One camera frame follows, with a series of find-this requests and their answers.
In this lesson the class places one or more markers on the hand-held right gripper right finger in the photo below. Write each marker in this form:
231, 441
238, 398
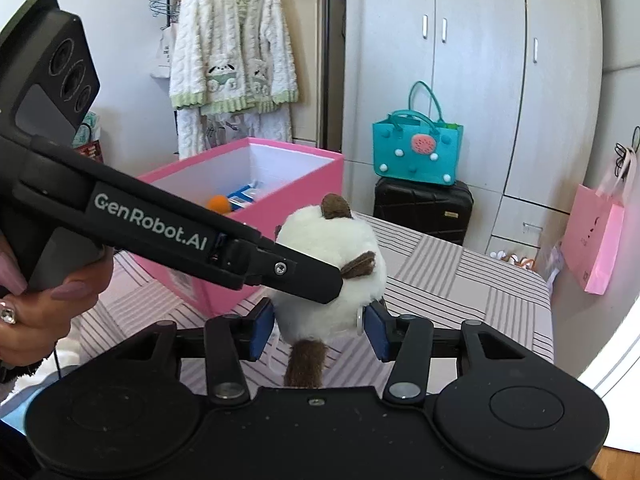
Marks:
377, 332

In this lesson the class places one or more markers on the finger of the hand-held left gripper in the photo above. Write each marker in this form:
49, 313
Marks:
300, 277

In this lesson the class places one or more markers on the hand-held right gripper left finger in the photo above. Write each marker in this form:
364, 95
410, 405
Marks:
262, 330

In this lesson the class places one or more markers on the white sheep plush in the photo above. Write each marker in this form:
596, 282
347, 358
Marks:
320, 230

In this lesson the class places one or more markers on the pink storage box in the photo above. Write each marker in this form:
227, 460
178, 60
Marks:
310, 185

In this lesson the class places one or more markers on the blue wet wipes packet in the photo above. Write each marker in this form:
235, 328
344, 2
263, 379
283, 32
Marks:
245, 195

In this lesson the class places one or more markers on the orange plush ball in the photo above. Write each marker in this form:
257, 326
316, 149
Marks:
218, 205

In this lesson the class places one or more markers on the person's left hand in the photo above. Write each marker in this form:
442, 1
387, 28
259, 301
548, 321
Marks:
40, 320

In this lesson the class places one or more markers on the blue tissue pack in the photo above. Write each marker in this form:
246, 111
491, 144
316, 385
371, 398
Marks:
89, 127

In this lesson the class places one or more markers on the striped tablecloth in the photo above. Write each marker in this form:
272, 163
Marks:
450, 285

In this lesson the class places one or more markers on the black suitcase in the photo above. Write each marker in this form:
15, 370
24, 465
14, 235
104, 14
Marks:
420, 210

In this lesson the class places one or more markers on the white fluffy pajama pants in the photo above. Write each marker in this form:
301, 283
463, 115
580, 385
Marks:
200, 130

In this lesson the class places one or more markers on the teal felt tote bag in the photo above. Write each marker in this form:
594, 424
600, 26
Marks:
415, 160

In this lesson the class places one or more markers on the white canvas tote bag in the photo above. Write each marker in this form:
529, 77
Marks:
162, 55

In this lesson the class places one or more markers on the clear plastic bag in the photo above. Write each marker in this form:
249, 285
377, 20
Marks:
555, 265

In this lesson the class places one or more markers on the white fluffy cardigan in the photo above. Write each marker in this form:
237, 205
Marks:
225, 35

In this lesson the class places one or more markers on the pink paper bag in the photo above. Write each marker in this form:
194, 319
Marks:
595, 245

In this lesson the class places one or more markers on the white door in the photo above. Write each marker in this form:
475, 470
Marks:
615, 360

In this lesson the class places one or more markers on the light wooden cabinet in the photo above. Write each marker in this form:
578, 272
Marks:
310, 35

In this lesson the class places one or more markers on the grey three-door wardrobe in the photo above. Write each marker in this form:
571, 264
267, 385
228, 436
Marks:
480, 85

